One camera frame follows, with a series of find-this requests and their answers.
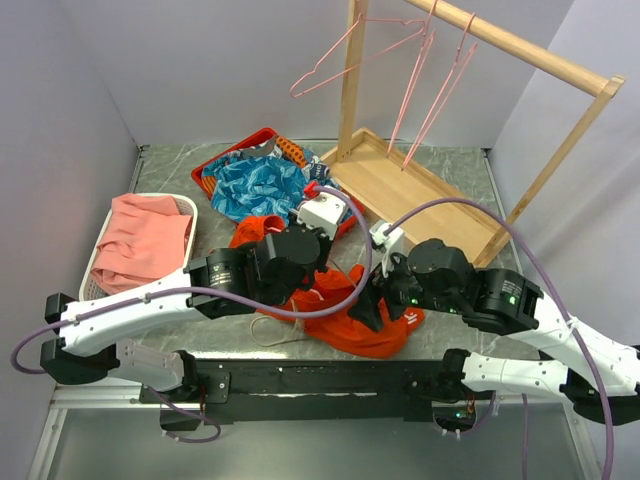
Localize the red plastic bin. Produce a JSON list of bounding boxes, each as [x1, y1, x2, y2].
[[192, 128, 339, 224]]

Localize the pink garment in basket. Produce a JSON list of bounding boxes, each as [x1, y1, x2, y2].
[[89, 193, 194, 296]]

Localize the navy printed garment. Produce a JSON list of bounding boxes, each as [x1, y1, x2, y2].
[[301, 155, 334, 187]]

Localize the orange drawstring shorts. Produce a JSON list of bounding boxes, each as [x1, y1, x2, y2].
[[230, 215, 425, 359]]

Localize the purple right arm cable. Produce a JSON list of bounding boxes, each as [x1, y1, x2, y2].
[[384, 197, 615, 480]]

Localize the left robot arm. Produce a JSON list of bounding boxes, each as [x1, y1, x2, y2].
[[40, 226, 333, 402]]

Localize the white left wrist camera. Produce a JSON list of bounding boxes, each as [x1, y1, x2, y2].
[[295, 181, 348, 240]]

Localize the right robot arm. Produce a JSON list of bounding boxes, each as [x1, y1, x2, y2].
[[348, 239, 639, 425]]

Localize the blue leaf-patterned shorts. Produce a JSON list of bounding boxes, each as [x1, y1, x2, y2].
[[201, 150, 309, 223]]

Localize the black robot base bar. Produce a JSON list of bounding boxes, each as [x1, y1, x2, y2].
[[119, 357, 506, 434]]

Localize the orange dotted garment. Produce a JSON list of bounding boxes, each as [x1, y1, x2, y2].
[[276, 135, 308, 168]]

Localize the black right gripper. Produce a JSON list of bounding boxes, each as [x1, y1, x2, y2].
[[345, 242, 461, 331]]

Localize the wooden clothes rack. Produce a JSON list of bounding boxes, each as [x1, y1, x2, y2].
[[324, 1, 625, 266]]

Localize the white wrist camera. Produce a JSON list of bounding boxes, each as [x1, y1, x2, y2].
[[369, 219, 405, 277], [295, 181, 348, 240]]

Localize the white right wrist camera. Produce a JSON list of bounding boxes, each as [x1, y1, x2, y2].
[[369, 219, 405, 277]]

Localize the pink wire hanger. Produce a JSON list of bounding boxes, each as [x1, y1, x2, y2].
[[387, 0, 438, 153], [289, 14, 428, 99], [328, 258, 357, 289], [401, 12, 477, 170]]

